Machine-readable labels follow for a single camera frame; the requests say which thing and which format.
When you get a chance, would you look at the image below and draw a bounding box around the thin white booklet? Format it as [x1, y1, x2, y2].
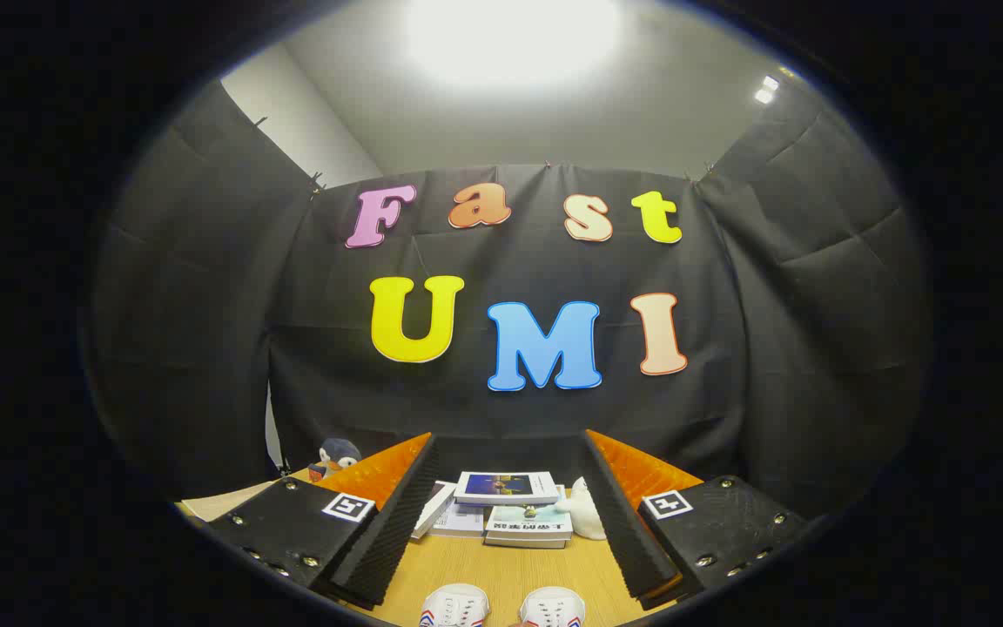
[432, 503, 489, 538]

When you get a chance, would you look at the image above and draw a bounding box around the white canvas shoe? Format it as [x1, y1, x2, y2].
[519, 586, 587, 627]
[419, 583, 491, 627]

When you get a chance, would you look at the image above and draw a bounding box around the large ceiling light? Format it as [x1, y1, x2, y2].
[404, 0, 626, 90]

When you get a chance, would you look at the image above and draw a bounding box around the book with dark blue picture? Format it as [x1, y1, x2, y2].
[454, 471, 560, 507]

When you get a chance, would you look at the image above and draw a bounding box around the white duck plush toy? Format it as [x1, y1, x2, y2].
[569, 476, 609, 541]

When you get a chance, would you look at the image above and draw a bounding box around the penguin plush toy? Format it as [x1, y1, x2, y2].
[308, 438, 362, 482]

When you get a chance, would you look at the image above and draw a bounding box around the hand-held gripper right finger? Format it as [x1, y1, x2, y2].
[582, 428, 811, 610]

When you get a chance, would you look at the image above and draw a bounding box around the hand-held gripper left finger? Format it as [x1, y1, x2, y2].
[205, 433, 441, 609]

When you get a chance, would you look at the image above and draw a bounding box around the white book with portrait cover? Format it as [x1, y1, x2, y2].
[412, 481, 459, 541]

